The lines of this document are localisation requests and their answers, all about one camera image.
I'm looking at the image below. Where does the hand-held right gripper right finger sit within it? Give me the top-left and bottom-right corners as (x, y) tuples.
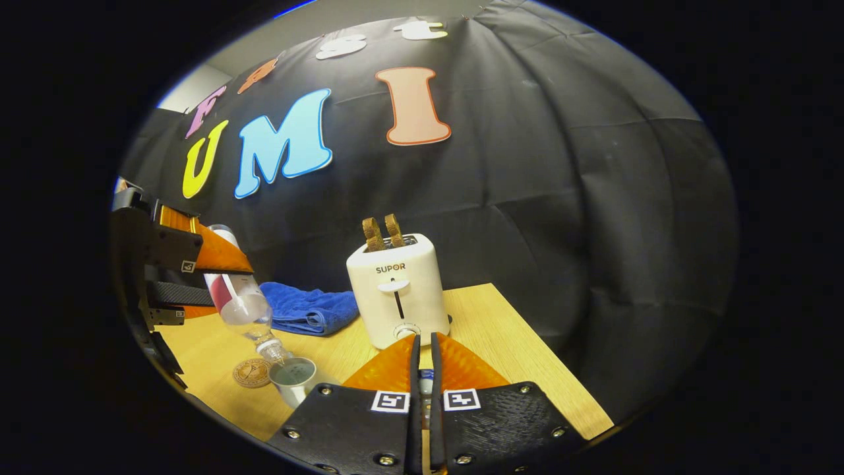
(429, 332), (588, 475)

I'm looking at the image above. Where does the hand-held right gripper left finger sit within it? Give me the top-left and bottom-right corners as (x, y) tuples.
(267, 333), (423, 475)

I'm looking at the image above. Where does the white blue teacup lid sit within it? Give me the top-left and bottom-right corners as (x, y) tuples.
(419, 367), (436, 429)

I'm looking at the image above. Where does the clear plastic water bottle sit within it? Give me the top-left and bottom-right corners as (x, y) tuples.
(204, 224), (294, 365)

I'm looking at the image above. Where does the round brown coaster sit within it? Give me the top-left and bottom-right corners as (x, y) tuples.
(232, 358), (274, 389)

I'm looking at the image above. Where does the white blue patterned teacup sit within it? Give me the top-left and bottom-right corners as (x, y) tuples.
(268, 357), (340, 410)

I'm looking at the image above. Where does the blue folded towel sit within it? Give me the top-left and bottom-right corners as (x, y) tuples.
(259, 282), (360, 337)

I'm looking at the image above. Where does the white toaster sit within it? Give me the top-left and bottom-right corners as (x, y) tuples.
(346, 233), (451, 350)

